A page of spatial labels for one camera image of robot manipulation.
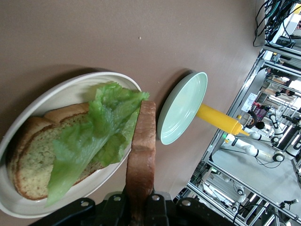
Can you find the brown bread slice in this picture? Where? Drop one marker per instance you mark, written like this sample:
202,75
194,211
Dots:
143,141
35,150

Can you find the mint green plate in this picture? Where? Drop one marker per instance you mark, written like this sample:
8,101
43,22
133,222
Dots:
181,113

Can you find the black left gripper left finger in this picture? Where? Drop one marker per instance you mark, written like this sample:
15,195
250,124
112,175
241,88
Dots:
105,212

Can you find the beige plate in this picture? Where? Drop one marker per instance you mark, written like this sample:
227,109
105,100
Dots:
70,87

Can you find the yellow mustard squeeze bottle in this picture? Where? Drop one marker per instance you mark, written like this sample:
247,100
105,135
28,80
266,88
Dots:
216,116

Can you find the white slim robot arm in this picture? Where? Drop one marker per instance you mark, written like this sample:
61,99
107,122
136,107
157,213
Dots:
247,147

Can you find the green lettuce leaf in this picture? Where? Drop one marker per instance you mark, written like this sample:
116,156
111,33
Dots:
94,131

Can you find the aluminium frame structure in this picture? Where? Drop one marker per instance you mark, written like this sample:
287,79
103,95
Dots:
255,68

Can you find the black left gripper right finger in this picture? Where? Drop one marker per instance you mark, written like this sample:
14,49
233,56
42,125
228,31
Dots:
164,212

